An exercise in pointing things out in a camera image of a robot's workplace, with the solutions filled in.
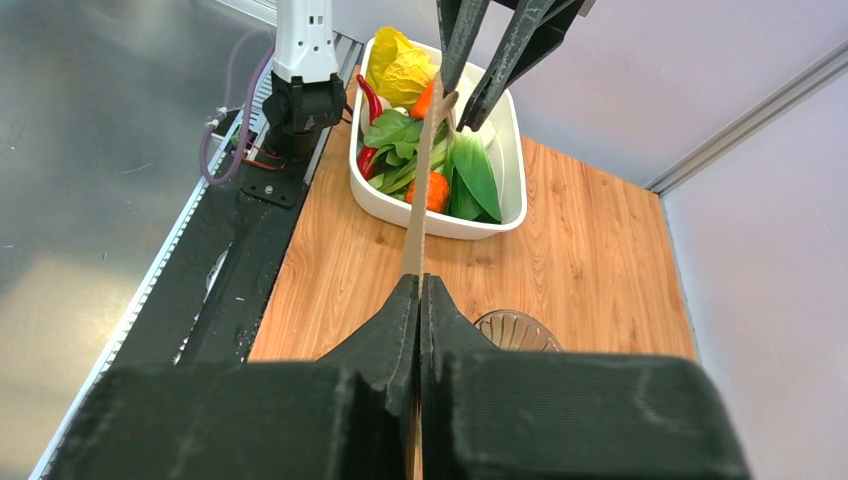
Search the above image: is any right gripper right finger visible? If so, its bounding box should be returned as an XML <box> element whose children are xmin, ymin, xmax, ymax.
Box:
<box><xmin>420</xmin><ymin>275</ymin><xmax>751</xmax><ymax>479</ymax></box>

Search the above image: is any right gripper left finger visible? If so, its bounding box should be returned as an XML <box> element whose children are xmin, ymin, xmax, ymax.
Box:
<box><xmin>47</xmin><ymin>275</ymin><xmax>420</xmax><ymax>479</ymax></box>

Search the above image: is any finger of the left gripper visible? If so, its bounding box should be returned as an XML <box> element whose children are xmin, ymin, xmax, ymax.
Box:
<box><xmin>436</xmin><ymin>0</ymin><xmax>490</xmax><ymax>94</ymax></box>
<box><xmin>457</xmin><ymin>1</ymin><xmax>593</xmax><ymax>131</ymax></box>

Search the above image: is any brown paper coffee filter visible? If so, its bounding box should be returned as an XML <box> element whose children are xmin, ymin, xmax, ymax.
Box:
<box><xmin>401</xmin><ymin>73</ymin><xmax>457</xmax><ymax>479</ymax></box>

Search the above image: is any glass ribbed coffee dripper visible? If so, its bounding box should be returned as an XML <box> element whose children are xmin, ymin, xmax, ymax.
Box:
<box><xmin>473</xmin><ymin>309</ymin><xmax>562</xmax><ymax>352</ymax></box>

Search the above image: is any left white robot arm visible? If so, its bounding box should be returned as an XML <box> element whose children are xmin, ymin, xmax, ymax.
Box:
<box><xmin>263</xmin><ymin>0</ymin><xmax>590</xmax><ymax>139</ymax></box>

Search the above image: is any yellow toy cabbage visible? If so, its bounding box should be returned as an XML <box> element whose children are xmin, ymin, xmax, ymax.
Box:
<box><xmin>365</xmin><ymin>26</ymin><xmax>438</xmax><ymax>110</ymax></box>

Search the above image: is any orange toy carrot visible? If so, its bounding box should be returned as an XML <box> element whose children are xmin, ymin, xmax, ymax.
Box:
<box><xmin>409</xmin><ymin>80</ymin><xmax>435</xmax><ymax>120</ymax></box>

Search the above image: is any green leafy vegetable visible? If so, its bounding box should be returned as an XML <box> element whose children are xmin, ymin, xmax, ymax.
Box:
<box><xmin>356</xmin><ymin>109</ymin><xmax>451</xmax><ymax>201</ymax></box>

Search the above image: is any red chili pepper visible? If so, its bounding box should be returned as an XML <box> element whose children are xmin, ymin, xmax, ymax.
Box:
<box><xmin>357</xmin><ymin>74</ymin><xmax>384</xmax><ymax>180</ymax></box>

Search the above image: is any green bok choy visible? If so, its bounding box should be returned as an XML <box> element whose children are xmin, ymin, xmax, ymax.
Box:
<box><xmin>444</xmin><ymin>134</ymin><xmax>503</xmax><ymax>224</ymax></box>

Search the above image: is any white vegetable tray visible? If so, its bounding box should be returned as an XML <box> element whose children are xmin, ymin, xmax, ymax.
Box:
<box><xmin>349</xmin><ymin>38</ymin><xmax>527</xmax><ymax>240</ymax></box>

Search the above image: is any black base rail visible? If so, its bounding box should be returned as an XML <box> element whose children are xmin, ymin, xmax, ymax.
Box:
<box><xmin>112</xmin><ymin>163</ymin><xmax>309</xmax><ymax>368</ymax></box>

